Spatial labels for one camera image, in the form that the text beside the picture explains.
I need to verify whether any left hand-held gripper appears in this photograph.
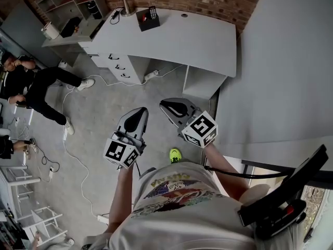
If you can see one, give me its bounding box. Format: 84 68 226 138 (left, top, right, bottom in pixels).
103 107 150 170

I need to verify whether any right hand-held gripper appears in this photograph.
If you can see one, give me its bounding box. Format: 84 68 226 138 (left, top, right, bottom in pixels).
159 97 218 149

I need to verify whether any person's left forearm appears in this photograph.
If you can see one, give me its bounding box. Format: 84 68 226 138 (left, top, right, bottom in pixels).
106 162 141 235

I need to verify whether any person's right forearm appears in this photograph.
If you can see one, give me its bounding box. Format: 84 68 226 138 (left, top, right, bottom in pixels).
202 142 251 205

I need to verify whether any person's neon yellow shoe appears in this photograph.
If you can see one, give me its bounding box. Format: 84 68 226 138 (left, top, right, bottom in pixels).
169 147 184 165

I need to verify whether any white desk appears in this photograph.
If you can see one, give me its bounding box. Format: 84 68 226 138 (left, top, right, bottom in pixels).
77 7 238 96

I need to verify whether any black storage box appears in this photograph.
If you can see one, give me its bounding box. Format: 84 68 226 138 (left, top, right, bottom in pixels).
135 9 161 32

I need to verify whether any person's white printed shirt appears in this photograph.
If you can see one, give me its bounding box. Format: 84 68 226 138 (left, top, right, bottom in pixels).
108 161 257 250

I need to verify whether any low grey side table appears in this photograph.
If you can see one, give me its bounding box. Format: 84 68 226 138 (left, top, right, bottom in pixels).
41 16 105 68

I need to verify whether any black rectangular case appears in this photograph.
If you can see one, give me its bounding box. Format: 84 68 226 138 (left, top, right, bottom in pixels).
59 17 82 39

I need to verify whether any silver desk lamp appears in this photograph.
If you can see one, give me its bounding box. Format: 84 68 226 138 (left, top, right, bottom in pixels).
120 0 135 18

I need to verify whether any black cylinder appliance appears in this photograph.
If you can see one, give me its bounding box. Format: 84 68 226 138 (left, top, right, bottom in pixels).
86 0 103 20

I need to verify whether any white paper roll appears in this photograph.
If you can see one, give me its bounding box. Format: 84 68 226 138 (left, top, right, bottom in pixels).
41 21 59 41

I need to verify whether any white metal stool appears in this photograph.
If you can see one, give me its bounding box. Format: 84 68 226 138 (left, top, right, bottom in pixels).
22 206 69 242
0 165 42 206

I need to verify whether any grey cabinet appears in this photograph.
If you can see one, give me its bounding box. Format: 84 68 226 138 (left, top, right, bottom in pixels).
0 1 63 69

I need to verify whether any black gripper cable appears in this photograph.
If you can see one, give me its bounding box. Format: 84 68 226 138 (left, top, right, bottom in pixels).
203 165 297 180

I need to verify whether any black floor cable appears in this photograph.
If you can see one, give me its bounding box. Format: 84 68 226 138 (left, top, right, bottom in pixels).
24 137 61 176

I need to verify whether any black charger cable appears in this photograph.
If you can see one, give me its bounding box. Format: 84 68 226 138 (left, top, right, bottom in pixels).
109 7 126 26

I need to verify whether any black head camera mount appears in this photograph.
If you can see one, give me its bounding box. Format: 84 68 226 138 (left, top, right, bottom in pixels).
237 144 329 241

